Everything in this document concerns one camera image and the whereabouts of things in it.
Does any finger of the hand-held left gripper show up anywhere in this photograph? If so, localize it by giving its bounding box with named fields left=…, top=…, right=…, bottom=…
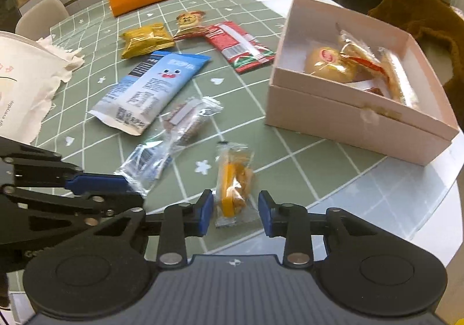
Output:
left=0, top=184, right=145, bottom=244
left=0, top=135, right=131, bottom=196

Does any long pastry packet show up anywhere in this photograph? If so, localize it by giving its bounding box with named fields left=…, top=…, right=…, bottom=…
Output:
left=377, top=46, right=420, bottom=109

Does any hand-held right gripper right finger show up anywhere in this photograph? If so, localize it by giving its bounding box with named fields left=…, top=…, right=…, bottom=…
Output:
left=258, top=190, right=368, bottom=269

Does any gold snack packet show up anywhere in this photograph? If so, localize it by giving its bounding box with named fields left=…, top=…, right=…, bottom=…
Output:
left=120, top=23, right=176, bottom=59

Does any brown fuzzy blanket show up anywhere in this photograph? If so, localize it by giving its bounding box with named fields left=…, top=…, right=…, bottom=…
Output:
left=368, top=0, right=464, bottom=137

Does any small cartoon snack packet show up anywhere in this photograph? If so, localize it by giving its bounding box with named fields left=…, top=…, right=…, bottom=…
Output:
left=173, top=10, right=213, bottom=39

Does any small bread packet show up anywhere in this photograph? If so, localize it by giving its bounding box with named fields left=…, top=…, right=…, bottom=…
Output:
left=335, top=22, right=385, bottom=74

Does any white printed bag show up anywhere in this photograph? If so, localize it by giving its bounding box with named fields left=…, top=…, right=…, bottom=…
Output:
left=0, top=31, right=66, bottom=146

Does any red snack packet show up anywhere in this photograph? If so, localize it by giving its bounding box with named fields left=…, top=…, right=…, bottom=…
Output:
left=205, top=21, right=276, bottom=74

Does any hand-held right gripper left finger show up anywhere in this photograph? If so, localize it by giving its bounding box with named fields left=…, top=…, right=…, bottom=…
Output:
left=94, top=189, right=214, bottom=269

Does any yellow snack packet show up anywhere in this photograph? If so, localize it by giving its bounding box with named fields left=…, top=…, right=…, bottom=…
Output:
left=214, top=142, right=260, bottom=228

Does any pink cardboard box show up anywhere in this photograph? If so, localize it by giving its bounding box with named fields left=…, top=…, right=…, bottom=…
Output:
left=264, top=0, right=461, bottom=167

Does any blue cartoon snack packet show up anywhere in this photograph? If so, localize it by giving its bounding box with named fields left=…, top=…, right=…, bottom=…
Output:
left=87, top=50, right=212, bottom=136

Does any crumpled white tissue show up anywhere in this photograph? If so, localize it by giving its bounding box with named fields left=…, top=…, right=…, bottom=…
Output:
left=35, top=37, right=86, bottom=82

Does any clear packet with blue print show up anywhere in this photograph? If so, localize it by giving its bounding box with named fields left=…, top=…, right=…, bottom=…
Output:
left=112, top=135, right=178, bottom=197

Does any white chair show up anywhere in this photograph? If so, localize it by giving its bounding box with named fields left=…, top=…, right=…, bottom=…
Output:
left=14, top=0, right=70, bottom=40

